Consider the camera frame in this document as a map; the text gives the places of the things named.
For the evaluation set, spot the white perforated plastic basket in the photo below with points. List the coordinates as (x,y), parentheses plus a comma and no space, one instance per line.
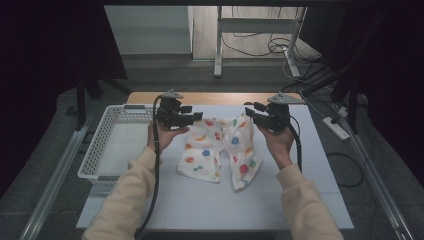
(100,140)

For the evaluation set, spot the white metal desk frame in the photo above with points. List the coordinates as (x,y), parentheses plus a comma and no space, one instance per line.
(218,50)

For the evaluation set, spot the black metal stand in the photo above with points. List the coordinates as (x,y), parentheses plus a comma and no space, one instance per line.
(353,110)
(80,106)

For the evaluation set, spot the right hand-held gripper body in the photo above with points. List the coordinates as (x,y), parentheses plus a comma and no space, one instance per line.
(275,116)

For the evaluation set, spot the aluminium floor rail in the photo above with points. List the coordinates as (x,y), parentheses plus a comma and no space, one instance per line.
(383,196)
(50,193)

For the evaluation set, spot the white power plug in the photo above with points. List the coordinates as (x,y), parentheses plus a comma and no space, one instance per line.
(343,111)

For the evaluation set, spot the white power strip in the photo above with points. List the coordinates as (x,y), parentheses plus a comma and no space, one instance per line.
(336,128)

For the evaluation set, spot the person's left hand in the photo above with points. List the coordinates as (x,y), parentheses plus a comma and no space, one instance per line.
(163,138)

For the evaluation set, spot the person's right hand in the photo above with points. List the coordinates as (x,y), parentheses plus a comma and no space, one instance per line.
(278,143)

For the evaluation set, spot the white fruit print baby pants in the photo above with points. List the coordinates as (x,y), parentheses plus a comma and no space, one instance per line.
(206,143)

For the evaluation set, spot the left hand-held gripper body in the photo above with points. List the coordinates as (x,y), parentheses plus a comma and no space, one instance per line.
(170,115)

